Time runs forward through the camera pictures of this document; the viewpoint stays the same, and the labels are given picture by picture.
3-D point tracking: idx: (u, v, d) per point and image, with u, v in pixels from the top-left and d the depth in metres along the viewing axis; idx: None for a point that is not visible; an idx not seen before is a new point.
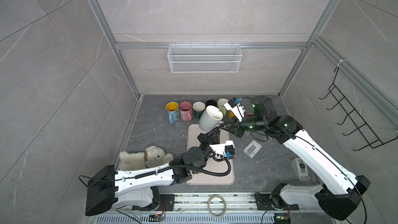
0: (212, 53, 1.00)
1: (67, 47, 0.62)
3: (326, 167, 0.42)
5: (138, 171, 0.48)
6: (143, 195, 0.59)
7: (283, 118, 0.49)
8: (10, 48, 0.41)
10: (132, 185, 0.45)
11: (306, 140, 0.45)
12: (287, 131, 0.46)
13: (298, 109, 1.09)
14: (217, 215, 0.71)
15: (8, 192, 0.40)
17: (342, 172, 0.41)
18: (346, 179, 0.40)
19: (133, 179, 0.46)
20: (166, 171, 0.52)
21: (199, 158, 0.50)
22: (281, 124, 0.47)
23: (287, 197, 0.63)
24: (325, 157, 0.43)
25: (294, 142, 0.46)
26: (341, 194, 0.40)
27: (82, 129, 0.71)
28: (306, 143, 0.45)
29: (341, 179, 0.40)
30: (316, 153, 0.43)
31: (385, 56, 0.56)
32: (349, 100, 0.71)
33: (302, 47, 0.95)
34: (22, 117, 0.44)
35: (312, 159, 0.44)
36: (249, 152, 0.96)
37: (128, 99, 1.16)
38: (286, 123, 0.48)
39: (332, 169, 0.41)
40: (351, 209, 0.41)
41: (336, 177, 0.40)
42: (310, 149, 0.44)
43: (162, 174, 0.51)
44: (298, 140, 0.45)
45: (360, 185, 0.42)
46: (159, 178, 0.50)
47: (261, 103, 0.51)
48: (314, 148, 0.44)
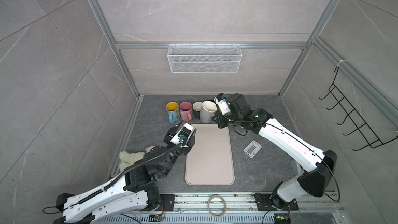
0: (211, 53, 1.00)
1: (67, 47, 0.62)
3: (295, 147, 0.46)
5: (85, 193, 0.44)
6: (132, 201, 0.60)
7: (255, 111, 0.54)
8: (10, 48, 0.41)
10: (82, 210, 0.43)
11: (275, 125, 0.50)
12: (259, 121, 0.51)
13: (298, 109, 1.09)
14: (217, 215, 0.71)
15: (7, 192, 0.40)
17: (309, 150, 0.45)
18: (315, 155, 0.44)
19: (81, 204, 0.43)
20: (115, 184, 0.45)
21: (162, 158, 0.43)
22: (252, 115, 0.53)
23: (281, 192, 0.64)
24: (294, 139, 0.47)
25: (265, 131, 0.51)
26: (312, 170, 0.42)
27: (82, 129, 0.71)
28: (275, 128, 0.50)
29: (310, 156, 0.44)
30: (286, 137, 0.48)
31: (386, 56, 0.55)
32: (349, 100, 0.71)
33: (302, 47, 0.95)
34: (22, 116, 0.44)
35: (283, 143, 0.49)
36: (249, 152, 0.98)
37: (128, 99, 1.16)
38: (257, 114, 0.53)
39: (300, 148, 0.45)
40: (324, 186, 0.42)
41: (304, 155, 0.44)
42: (280, 133, 0.49)
43: (112, 190, 0.44)
44: (267, 127, 0.50)
45: (328, 159, 0.46)
46: (108, 196, 0.44)
47: (232, 101, 0.57)
48: (283, 131, 0.49)
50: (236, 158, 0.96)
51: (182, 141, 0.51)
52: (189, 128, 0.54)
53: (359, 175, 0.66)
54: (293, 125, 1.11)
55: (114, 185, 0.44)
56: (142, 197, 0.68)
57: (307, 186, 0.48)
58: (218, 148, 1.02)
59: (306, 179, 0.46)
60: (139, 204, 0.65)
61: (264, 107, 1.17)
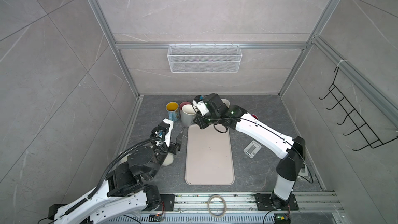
0: (212, 53, 1.00)
1: (67, 47, 0.62)
3: (267, 137, 0.50)
5: (72, 202, 0.44)
6: (131, 204, 0.60)
7: (230, 108, 0.57)
8: (10, 48, 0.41)
10: (70, 221, 0.43)
11: (249, 119, 0.54)
12: (235, 117, 0.54)
13: (298, 108, 1.09)
14: (217, 215, 0.71)
15: (8, 192, 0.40)
17: (281, 138, 0.49)
18: (286, 142, 0.48)
19: (68, 214, 0.42)
20: (101, 188, 0.43)
21: (145, 159, 0.39)
22: (228, 112, 0.56)
23: (276, 190, 0.65)
24: (267, 130, 0.51)
25: (240, 126, 0.55)
26: (284, 157, 0.46)
27: (82, 129, 0.71)
28: (249, 122, 0.53)
29: (281, 144, 0.47)
30: (260, 129, 0.51)
31: (386, 56, 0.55)
32: (349, 100, 0.71)
33: (302, 47, 0.95)
34: (22, 117, 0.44)
35: (257, 136, 0.53)
36: (249, 152, 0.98)
37: (128, 99, 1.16)
38: (232, 111, 0.56)
39: (271, 138, 0.49)
40: (296, 170, 0.47)
41: (275, 143, 0.48)
42: (254, 126, 0.52)
43: (97, 195, 0.43)
44: (242, 122, 0.53)
45: (297, 144, 0.50)
46: (95, 201, 0.42)
47: (208, 100, 0.60)
48: (257, 124, 0.52)
50: (236, 158, 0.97)
51: (160, 137, 0.50)
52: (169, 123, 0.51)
53: (359, 175, 0.66)
54: (293, 125, 1.11)
55: (99, 192, 0.43)
56: (141, 198, 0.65)
57: (283, 172, 0.51)
58: (218, 148, 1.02)
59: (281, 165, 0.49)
60: (138, 205, 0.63)
61: (264, 107, 1.17)
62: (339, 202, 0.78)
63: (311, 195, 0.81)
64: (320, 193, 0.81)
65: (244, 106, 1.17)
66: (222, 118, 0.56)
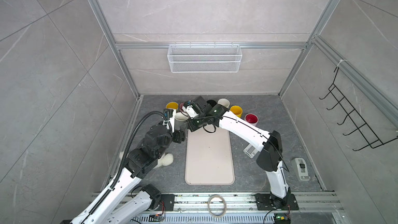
0: (211, 53, 1.00)
1: (67, 47, 0.62)
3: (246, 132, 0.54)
5: (92, 202, 0.41)
6: (138, 202, 0.59)
7: (214, 106, 0.62)
8: (10, 48, 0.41)
10: (97, 220, 0.40)
11: (230, 117, 0.58)
12: (217, 115, 0.59)
13: (298, 108, 1.09)
14: (217, 215, 0.71)
15: (8, 192, 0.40)
17: (258, 132, 0.53)
18: (263, 136, 0.52)
19: (93, 213, 0.40)
20: (122, 176, 0.44)
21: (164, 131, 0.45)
22: (211, 111, 0.60)
23: (273, 189, 0.66)
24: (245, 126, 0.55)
25: (223, 124, 0.59)
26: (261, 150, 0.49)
27: (82, 129, 0.71)
28: (230, 120, 0.57)
29: (258, 137, 0.52)
30: (240, 125, 0.56)
31: (386, 56, 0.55)
32: (349, 100, 0.71)
33: (302, 47, 0.95)
34: (22, 117, 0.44)
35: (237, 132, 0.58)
36: (249, 152, 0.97)
37: (128, 99, 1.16)
38: (215, 110, 0.61)
39: (250, 133, 0.54)
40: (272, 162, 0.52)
41: (254, 137, 0.53)
42: (234, 123, 0.56)
43: (120, 183, 0.44)
44: (223, 120, 0.58)
45: (273, 137, 0.55)
46: (119, 191, 0.43)
47: (193, 102, 0.65)
48: (237, 121, 0.57)
50: (236, 158, 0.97)
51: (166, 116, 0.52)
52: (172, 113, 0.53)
53: (359, 175, 0.66)
54: (293, 125, 1.11)
55: (121, 178, 0.44)
56: (144, 196, 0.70)
57: (263, 164, 0.56)
58: (218, 148, 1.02)
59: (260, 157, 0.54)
60: (144, 200, 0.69)
61: (264, 107, 1.17)
62: (339, 203, 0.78)
63: (311, 195, 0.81)
64: (320, 193, 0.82)
65: (244, 106, 1.17)
66: (205, 117, 0.61)
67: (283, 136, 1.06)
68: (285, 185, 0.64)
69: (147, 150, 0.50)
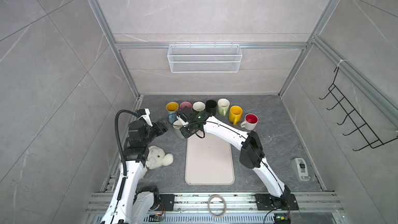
0: (211, 54, 1.00)
1: (67, 47, 0.62)
3: (227, 134, 0.60)
5: (113, 195, 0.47)
6: (142, 197, 0.60)
7: (198, 112, 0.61)
8: (10, 48, 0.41)
10: (127, 202, 0.43)
11: (212, 121, 0.64)
12: (201, 121, 0.64)
13: (298, 108, 1.09)
14: (217, 215, 0.71)
15: (8, 192, 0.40)
17: (237, 134, 0.59)
18: (242, 136, 0.58)
19: (121, 199, 0.43)
20: (129, 166, 0.50)
21: (139, 124, 0.56)
22: (196, 117, 0.66)
23: (269, 188, 0.67)
24: (227, 128, 0.61)
25: (206, 127, 0.65)
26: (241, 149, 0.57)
27: (82, 129, 0.71)
28: (213, 123, 0.63)
29: (238, 138, 0.58)
30: (222, 128, 0.61)
31: (386, 56, 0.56)
32: (349, 100, 0.71)
33: (302, 47, 0.95)
34: (22, 117, 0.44)
35: (219, 134, 0.63)
36: None
37: (128, 99, 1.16)
38: (199, 115, 0.67)
39: (230, 135, 0.59)
40: (250, 158, 0.56)
41: (233, 138, 0.58)
42: (216, 126, 0.62)
43: (131, 170, 0.49)
44: (207, 124, 0.63)
45: (251, 137, 0.62)
46: (133, 174, 0.48)
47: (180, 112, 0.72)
48: (218, 124, 0.63)
50: (236, 158, 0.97)
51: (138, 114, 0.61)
52: (146, 110, 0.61)
53: (359, 174, 0.66)
54: (293, 124, 1.12)
55: (129, 166, 0.50)
56: (144, 193, 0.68)
57: (245, 162, 0.60)
58: (218, 148, 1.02)
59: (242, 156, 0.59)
60: (148, 196, 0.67)
61: (264, 107, 1.17)
62: (339, 203, 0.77)
63: (311, 195, 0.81)
64: (320, 193, 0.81)
65: (243, 106, 1.17)
66: (191, 124, 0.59)
67: (283, 136, 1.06)
68: (278, 182, 0.65)
69: (136, 142, 0.58)
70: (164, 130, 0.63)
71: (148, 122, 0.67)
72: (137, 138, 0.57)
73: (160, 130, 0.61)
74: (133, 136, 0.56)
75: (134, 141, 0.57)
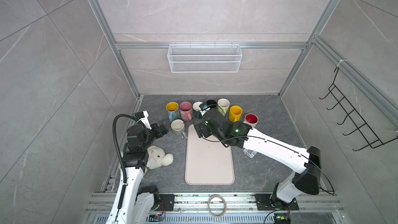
0: (212, 53, 1.00)
1: (67, 47, 0.62)
3: (281, 153, 0.46)
5: (114, 203, 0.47)
6: (142, 201, 0.59)
7: (235, 125, 0.54)
8: (10, 48, 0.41)
10: (127, 211, 0.43)
11: (257, 136, 0.50)
12: (240, 136, 0.50)
13: (298, 108, 1.09)
14: (217, 215, 0.71)
15: (8, 192, 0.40)
17: (294, 152, 0.45)
18: (301, 155, 0.44)
19: (121, 208, 0.43)
20: (129, 172, 0.50)
21: (137, 130, 0.55)
22: (232, 130, 0.52)
23: (280, 193, 0.63)
24: (278, 145, 0.47)
25: (248, 144, 0.51)
26: (303, 172, 0.44)
27: (82, 129, 0.71)
28: (258, 139, 0.49)
29: (296, 157, 0.44)
30: (270, 144, 0.48)
31: (386, 56, 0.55)
32: (349, 100, 0.71)
33: (302, 47, 0.95)
34: (22, 116, 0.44)
35: (267, 152, 0.49)
36: (249, 152, 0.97)
37: (128, 99, 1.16)
38: (237, 129, 0.52)
39: (286, 154, 0.45)
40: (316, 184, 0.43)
41: (291, 158, 0.45)
42: (263, 143, 0.48)
43: (131, 177, 0.49)
44: (249, 140, 0.49)
45: (313, 156, 0.48)
46: (133, 181, 0.48)
47: (211, 120, 0.54)
48: (266, 140, 0.48)
50: (236, 158, 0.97)
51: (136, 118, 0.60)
52: (144, 113, 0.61)
53: (359, 175, 0.66)
54: (293, 124, 1.12)
55: (129, 172, 0.50)
56: (144, 195, 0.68)
57: (303, 188, 0.48)
58: (218, 148, 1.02)
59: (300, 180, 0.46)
60: (148, 197, 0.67)
61: (264, 107, 1.17)
62: (339, 202, 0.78)
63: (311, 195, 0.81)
64: (320, 193, 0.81)
65: (243, 106, 1.17)
66: (228, 139, 0.52)
67: (283, 136, 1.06)
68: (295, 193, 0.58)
69: (135, 148, 0.57)
70: (164, 132, 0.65)
71: (147, 125, 0.66)
72: (137, 144, 0.56)
73: (160, 132, 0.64)
74: (131, 141, 0.55)
75: (133, 146, 0.57)
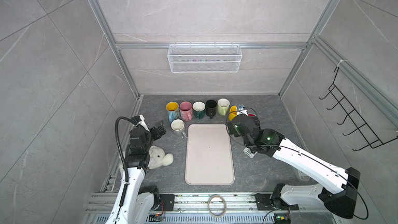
0: (212, 54, 1.00)
1: (67, 47, 0.62)
3: (316, 169, 0.44)
5: (116, 201, 0.45)
6: (143, 200, 0.59)
7: (266, 132, 0.52)
8: (9, 48, 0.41)
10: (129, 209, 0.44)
11: (290, 148, 0.48)
12: (270, 143, 0.49)
13: (298, 108, 1.09)
14: (217, 215, 0.71)
15: (8, 192, 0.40)
17: (331, 171, 0.43)
18: (339, 176, 0.42)
19: (123, 206, 0.44)
20: (131, 172, 0.52)
21: (140, 132, 0.57)
22: (264, 138, 0.50)
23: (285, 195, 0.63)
24: (312, 160, 0.45)
25: (280, 154, 0.49)
26: (339, 193, 0.41)
27: (82, 129, 0.71)
28: (292, 151, 0.47)
29: (333, 177, 0.42)
30: (304, 158, 0.45)
31: (386, 56, 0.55)
32: (349, 100, 0.71)
33: (302, 47, 0.95)
34: (22, 116, 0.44)
35: (301, 165, 0.46)
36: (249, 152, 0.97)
37: (128, 99, 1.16)
38: (268, 137, 0.50)
39: (321, 171, 0.43)
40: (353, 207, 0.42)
41: (327, 177, 0.42)
42: (297, 155, 0.46)
43: (133, 176, 0.51)
44: (283, 151, 0.47)
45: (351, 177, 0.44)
46: (135, 181, 0.50)
47: (241, 124, 0.54)
48: (299, 153, 0.46)
50: (236, 158, 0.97)
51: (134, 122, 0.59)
52: (141, 116, 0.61)
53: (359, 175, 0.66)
54: (293, 124, 1.12)
55: (132, 172, 0.52)
56: (144, 195, 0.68)
57: (337, 208, 0.44)
58: (218, 148, 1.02)
59: (332, 201, 0.44)
60: (148, 197, 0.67)
61: (264, 107, 1.17)
62: None
63: None
64: None
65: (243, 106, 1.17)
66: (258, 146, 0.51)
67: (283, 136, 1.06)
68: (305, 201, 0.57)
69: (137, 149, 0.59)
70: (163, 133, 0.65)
71: (146, 127, 0.69)
72: (139, 145, 0.58)
73: (158, 134, 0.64)
74: (134, 143, 0.57)
75: (136, 148, 0.59)
